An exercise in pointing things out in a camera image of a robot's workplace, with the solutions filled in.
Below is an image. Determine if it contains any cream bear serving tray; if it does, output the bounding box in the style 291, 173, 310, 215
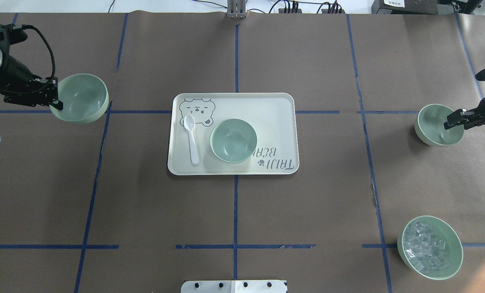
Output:
167, 93, 300, 175

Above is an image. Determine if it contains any green bowl robot's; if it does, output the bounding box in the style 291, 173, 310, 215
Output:
49, 73, 110, 124
414, 104, 465, 147

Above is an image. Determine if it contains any white plastic spoon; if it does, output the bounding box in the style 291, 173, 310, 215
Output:
183, 114, 200, 166

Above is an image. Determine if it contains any green bowl with ice cubes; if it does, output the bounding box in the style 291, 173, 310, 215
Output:
397, 215, 464, 280

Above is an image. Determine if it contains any green bowl on tray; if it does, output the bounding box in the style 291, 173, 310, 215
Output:
209, 118, 258, 164

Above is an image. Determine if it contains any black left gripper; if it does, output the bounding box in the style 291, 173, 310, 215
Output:
0, 24, 63, 111

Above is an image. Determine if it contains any aluminium camera mount post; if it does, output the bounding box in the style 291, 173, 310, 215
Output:
227, 0, 247, 19

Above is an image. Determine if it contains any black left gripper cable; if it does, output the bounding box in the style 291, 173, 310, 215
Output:
11, 24, 57, 82

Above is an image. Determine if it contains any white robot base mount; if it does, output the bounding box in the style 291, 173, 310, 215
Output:
181, 280, 288, 293

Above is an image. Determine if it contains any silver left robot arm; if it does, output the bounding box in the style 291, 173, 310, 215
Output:
0, 23, 64, 111

